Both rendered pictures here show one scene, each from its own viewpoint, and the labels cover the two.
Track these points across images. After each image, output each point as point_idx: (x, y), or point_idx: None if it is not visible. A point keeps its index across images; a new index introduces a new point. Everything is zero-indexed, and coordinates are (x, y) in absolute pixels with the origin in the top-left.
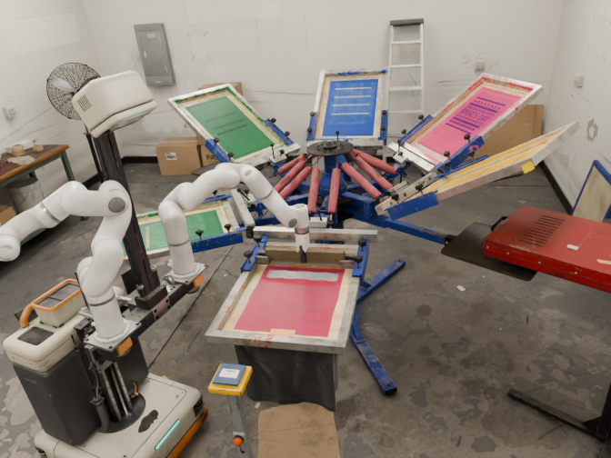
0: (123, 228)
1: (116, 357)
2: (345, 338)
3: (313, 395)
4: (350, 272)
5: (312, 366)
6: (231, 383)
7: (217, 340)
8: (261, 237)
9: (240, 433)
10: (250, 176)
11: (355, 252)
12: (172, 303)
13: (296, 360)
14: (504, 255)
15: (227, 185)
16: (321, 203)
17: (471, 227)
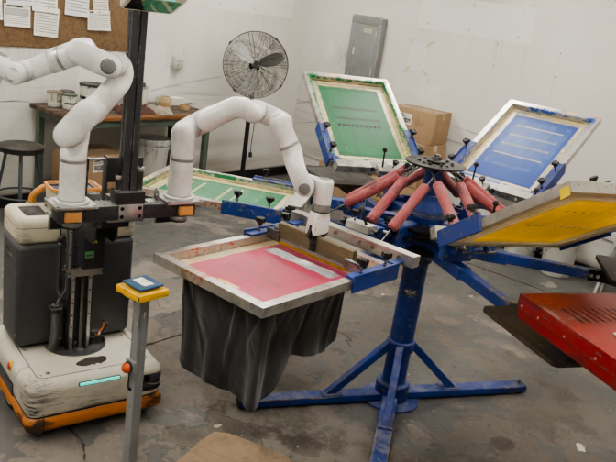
0: (111, 97)
1: (63, 226)
2: (272, 304)
3: (236, 383)
4: None
5: (243, 341)
6: (137, 286)
7: (161, 262)
8: (290, 215)
9: (132, 361)
10: (274, 118)
11: None
12: (145, 215)
13: (231, 325)
14: (534, 321)
15: (245, 116)
16: None
17: None
